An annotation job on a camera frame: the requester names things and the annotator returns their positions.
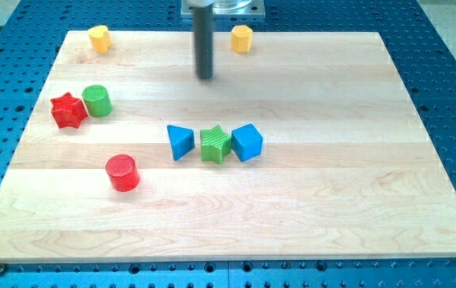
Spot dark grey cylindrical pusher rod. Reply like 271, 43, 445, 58
193, 4, 214, 79

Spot silver robot flange mount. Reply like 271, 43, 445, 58
180, 0, 265, 18

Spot red star block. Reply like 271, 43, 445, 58
50, 92, 88, 129

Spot yellow hexagon block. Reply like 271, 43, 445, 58
230, 25, 253, 53

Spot green star block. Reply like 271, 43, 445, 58
200, 125, 232, 164

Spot yellow heart block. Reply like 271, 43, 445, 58
87, 25, 112, 54

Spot blue triangle block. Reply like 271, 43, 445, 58
167, 125, 195, 161

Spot blue cube block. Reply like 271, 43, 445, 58
231, 123, 263, 162

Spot green cylinder block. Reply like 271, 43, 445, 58
82, 85, 112, 118

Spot light wooden board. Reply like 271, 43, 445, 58
0, 30, 456, 263

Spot red cylinder block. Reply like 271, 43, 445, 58
105, 154, 140, 192

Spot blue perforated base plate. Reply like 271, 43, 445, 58
0, 0, 456, 287

